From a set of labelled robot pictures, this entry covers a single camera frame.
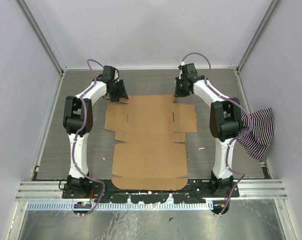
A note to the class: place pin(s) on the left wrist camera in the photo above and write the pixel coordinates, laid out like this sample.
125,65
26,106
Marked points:
110,73

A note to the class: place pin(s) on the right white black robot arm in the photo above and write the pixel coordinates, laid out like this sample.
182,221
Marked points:
225,125

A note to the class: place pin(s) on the left aluminium corner post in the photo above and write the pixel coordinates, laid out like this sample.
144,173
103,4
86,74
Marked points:
39,34

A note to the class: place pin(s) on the brown cardboard box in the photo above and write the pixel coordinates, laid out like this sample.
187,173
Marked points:
151,134

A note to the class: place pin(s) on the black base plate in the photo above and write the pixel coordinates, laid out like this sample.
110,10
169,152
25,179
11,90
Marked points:
194,192

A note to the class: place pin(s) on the aluminium front rail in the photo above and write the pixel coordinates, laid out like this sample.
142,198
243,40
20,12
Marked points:
248,189

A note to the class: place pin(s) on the striped purple cloth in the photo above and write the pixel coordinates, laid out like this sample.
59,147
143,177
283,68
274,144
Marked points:
259,140

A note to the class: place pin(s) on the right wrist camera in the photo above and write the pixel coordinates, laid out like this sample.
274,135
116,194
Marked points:
187,71

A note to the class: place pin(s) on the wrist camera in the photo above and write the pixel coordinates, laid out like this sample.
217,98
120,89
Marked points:
187,71
110,73

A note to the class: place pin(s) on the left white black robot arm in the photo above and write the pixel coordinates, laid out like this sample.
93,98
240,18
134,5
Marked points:
78,123

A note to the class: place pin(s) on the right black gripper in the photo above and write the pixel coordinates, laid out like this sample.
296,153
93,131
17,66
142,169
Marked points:
178,93

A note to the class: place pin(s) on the white slotted cable duct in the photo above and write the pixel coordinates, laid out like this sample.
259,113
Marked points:
74,205

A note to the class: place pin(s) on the aluminium corner post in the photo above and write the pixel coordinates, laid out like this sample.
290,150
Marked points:
274,4
39,34

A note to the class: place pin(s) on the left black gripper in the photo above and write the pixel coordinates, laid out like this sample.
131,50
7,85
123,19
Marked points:
122,93

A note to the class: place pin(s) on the right aluminium corner post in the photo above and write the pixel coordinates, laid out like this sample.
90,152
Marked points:
274,4

